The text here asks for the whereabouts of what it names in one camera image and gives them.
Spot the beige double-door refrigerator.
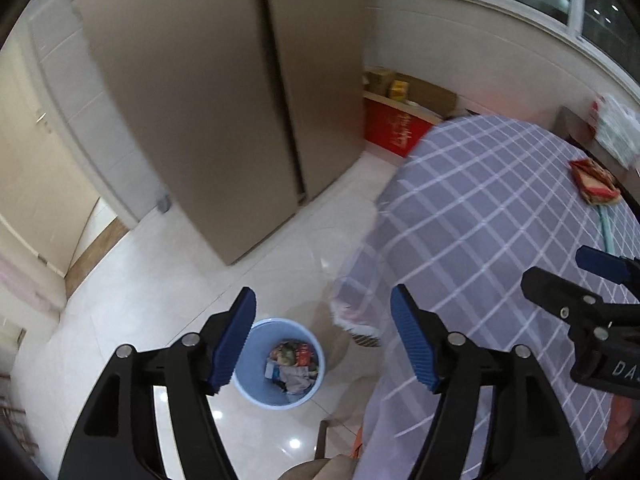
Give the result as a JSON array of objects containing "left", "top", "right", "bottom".
[{"left": 76, "top": 0, "right": 364, "bottom": 264}]

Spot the grey checked tablecloth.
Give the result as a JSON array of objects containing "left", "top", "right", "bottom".
[{"left": 331, "top": 115, "right": 630, "bottom": 479}]

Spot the teal packet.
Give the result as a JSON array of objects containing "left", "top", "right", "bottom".
[{"left": 597, "top": 205, "right": 615, "bottom": 255}]

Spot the red torn packet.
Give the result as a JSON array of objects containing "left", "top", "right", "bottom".
[{"left": 570, "top": 158, "right": 622, "bottom": 206}]

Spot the light blue trash bin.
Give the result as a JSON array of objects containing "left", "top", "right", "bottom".
[{"left": 233, "top": 318, "right": 326, "bottom": 410}]

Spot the dark wooden sideboard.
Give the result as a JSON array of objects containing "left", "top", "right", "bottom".
[{"left": 551, "top": 106, "right": 639, "bottom": 202}]

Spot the white blue carton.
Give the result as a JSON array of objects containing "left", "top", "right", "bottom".
[{"left": 265, "top": 360, "right": 318, "bottom": 402}]

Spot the cream room door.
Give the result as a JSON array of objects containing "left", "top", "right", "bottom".
[{"left": 1, "top": 36, "right": 116, "bottom": 276}]

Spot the white plastic bag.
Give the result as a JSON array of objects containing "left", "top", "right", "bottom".
[{"left": 588, "top": 94, "right": 639, "bottom": 169}]

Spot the orange foil snack bag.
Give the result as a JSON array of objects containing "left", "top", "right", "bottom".
[{"left": 269, "top": 339, "right": 319, "bottom": 372}]

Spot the wooden chair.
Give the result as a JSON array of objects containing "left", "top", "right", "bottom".
[{"left": 276, "top": 418, "right": 367, "bottom": 480}]

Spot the red gift box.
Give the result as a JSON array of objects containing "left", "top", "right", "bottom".
[{"left": 363, "top": 93, "right": 442, "bottom": 158}]

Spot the brown cardboard box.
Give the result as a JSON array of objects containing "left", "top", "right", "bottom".
[{"left": 363, "top": 66, "right": 458, "bottom": 118}]

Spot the small grey object on floor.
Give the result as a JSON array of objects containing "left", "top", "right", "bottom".
[{"left": 156, "top": 195, "right": 171, "bottom": 214}]

